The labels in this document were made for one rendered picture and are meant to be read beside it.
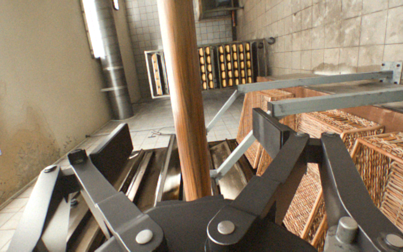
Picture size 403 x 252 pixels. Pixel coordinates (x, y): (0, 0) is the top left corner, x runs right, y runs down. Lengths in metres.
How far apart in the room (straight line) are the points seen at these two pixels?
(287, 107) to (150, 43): 4.83
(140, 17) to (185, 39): 5.26
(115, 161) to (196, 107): 0.08
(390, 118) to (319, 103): 0.23
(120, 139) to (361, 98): 0.73
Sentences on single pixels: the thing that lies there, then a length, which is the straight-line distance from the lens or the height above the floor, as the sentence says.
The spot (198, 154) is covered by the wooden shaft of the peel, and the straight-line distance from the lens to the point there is 0.20.
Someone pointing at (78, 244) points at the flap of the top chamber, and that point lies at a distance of 1.23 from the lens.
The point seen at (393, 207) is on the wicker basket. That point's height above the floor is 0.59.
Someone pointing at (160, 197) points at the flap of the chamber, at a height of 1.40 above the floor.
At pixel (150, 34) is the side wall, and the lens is 5.33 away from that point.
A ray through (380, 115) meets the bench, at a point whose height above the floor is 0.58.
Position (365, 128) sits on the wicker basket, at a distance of 0.79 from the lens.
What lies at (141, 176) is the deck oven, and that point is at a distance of 1.54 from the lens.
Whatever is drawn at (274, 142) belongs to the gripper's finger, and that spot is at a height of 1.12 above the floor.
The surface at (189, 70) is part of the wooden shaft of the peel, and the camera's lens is 0.17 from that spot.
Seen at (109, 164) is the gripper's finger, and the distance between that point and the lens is 0.17.
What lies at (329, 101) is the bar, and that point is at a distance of 0.73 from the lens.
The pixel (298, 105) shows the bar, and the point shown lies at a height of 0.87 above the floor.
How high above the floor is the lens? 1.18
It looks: 1 degrees down
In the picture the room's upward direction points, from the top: 97 degrees counter-clockwise
